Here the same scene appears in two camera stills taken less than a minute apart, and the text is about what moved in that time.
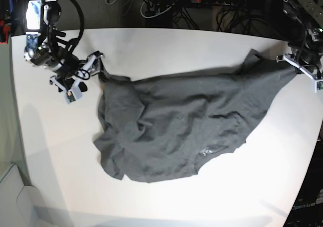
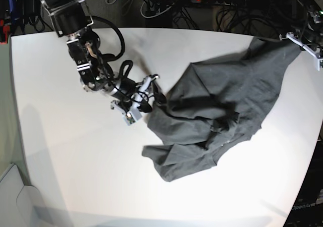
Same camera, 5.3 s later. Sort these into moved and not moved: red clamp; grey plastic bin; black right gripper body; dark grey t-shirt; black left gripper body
Moved: black right gripper body; black left gripper body; dark grey t-shirt
Not moved: grey plastic bin; red clamp
